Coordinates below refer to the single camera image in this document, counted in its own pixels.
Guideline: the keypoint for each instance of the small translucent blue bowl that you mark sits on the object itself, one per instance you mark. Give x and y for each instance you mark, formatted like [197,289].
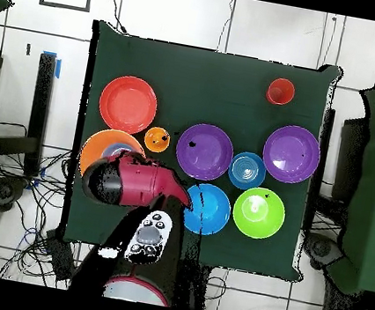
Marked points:
[113,149]
[247,171]

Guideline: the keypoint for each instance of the large orange bowl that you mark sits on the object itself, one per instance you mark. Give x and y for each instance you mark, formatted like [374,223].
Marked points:
[93,149]

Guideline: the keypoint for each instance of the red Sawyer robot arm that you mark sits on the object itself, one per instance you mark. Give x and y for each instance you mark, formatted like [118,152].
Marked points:
[139,182]

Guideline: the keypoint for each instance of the purple bowl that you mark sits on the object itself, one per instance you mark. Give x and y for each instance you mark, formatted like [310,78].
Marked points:
[291,152]
[209,155]

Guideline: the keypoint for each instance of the orange cup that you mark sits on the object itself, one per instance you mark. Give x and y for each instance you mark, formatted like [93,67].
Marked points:
[155,136]

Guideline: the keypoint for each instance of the dark green tablecloth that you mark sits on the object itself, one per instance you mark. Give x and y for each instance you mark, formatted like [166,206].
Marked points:
[203,86]

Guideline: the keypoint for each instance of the red shallow bowl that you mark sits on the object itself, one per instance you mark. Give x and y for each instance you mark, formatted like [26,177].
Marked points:
[128,104]

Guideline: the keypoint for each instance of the green bowl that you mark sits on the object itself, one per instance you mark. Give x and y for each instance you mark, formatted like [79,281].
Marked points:
[257,222]

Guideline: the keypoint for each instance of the red cup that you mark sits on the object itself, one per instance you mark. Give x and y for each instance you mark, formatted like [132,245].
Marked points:
[281,91]

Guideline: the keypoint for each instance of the black metal stand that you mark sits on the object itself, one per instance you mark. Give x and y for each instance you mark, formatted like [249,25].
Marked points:
[39,111]

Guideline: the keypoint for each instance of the blue tape strip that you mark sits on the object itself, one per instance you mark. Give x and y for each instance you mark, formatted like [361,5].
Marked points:
[57,69]

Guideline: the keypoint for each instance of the black power brick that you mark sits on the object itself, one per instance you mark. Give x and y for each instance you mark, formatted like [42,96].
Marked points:
[60,256]

